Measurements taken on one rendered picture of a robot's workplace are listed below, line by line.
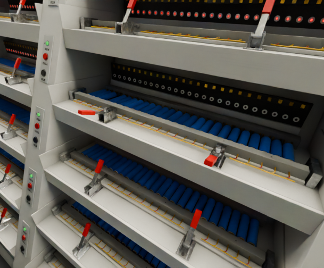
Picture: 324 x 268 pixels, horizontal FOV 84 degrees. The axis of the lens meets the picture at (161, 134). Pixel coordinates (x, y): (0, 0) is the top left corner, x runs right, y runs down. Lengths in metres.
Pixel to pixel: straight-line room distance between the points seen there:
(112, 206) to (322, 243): 0.39
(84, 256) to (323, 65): 0.66
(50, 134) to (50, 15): 0.31
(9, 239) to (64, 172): 0.46
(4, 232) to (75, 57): 0.75
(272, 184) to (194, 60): 0.24
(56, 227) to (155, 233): 0.37
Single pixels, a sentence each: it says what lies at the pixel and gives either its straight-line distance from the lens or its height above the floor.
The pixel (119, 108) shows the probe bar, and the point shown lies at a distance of 0.46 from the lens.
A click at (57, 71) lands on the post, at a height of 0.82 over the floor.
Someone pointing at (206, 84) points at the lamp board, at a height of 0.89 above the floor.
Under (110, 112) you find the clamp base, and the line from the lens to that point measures 0.44.
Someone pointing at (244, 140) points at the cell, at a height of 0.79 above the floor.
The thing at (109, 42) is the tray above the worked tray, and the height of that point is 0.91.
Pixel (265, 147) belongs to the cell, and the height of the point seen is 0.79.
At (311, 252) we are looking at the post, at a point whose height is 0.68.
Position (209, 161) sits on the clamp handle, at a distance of 0.26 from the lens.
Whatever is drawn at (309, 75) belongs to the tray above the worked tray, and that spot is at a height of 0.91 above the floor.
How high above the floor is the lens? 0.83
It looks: 11 degrees down
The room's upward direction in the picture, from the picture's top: 15 degrees clockwise
